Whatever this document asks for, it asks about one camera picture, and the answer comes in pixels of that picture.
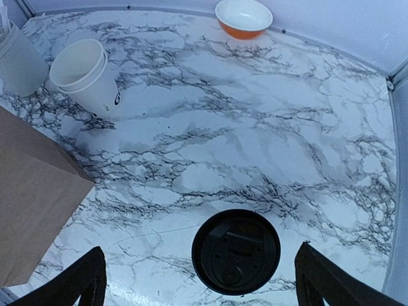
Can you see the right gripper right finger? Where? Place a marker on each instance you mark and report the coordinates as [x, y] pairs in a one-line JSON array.
[[319, 281]]

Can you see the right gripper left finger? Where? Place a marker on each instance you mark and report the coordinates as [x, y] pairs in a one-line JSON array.
[[83, 282]]

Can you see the black plastic cup lid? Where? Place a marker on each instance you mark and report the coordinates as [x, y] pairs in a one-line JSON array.
[[236, 252]]

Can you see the brown paper bag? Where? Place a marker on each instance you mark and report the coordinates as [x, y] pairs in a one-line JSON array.
[[41, 187]]

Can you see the stacked white paper cups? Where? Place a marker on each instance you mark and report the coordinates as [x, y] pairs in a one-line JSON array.
[[81, 71]]

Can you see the white cylindrical straw holder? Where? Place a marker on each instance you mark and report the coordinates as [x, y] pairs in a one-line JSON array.
[[23, 70]]

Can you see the orange and white bowl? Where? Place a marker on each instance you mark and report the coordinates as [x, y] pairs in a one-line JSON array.
[[243, 19]]

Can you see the right aluminium frame post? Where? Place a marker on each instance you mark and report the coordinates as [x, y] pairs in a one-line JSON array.
[[397, 77]]

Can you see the aluminium frame post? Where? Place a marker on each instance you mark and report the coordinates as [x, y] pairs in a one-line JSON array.
[[397, 77], [26, 8]]

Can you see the left aluminium frame post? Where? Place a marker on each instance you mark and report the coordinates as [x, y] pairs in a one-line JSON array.
[[26, 8]]

